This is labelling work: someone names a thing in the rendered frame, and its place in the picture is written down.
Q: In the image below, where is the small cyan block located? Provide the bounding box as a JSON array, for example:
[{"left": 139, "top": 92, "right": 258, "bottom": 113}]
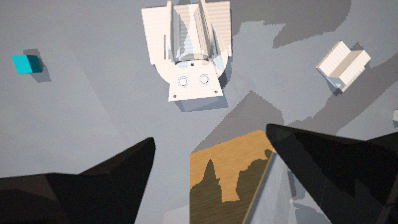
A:
[{"left": 12, "top": 55, "right": 42, "bottom": 74}]

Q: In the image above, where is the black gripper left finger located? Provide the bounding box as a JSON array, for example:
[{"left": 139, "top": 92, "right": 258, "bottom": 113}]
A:
[{"left": 0, "top": 137, "right": 156, "bottom": 224}]

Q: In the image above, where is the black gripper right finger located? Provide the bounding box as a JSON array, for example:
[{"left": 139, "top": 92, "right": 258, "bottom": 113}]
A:
[{"left": 266, "top": 123, "right": 398, "bottom": 224}]

